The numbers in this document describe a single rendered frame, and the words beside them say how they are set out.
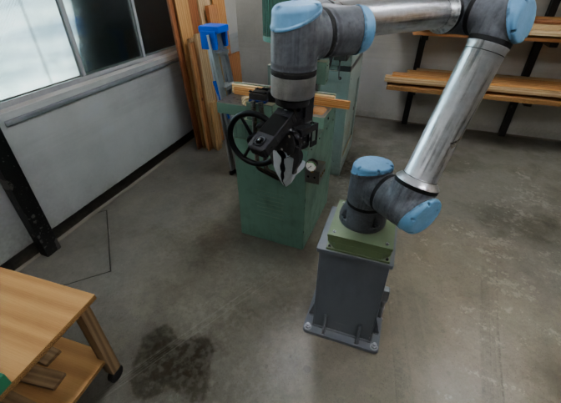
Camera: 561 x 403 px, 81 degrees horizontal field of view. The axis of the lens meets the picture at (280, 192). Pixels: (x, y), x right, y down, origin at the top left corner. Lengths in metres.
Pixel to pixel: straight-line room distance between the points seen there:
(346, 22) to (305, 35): 0.10
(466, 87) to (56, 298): 1.51
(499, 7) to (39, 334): 1.65
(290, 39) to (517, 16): 0.67
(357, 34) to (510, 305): 1.81
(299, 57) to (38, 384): 1.50
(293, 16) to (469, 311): 1.79
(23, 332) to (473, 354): 1.82
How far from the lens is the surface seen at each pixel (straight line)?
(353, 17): 0.72
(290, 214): 2.00
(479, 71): 1.13
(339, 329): 1.77
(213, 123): 3.24
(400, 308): 1.97
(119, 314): 2.02
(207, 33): 2.61
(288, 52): 0.64
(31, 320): 1.44
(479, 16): 1.17
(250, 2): 4.32
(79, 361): 1.71
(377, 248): 1.32
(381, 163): 1.28
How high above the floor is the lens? 1.50
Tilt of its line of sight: 34 degrees down
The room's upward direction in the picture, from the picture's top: straight up
